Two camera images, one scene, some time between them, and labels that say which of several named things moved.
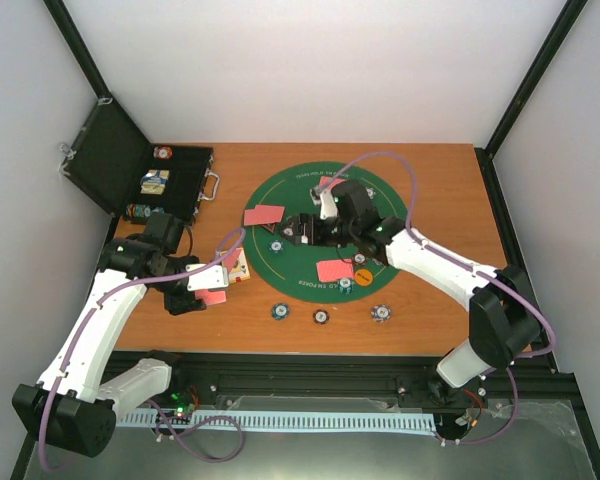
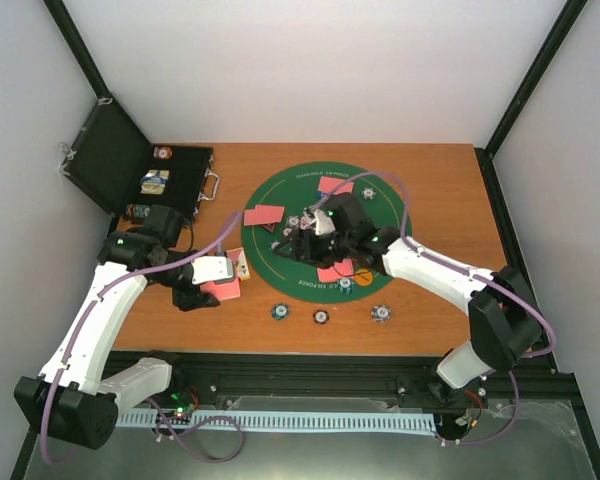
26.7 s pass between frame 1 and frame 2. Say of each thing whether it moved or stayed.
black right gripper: moved
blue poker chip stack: stayed
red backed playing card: stayed
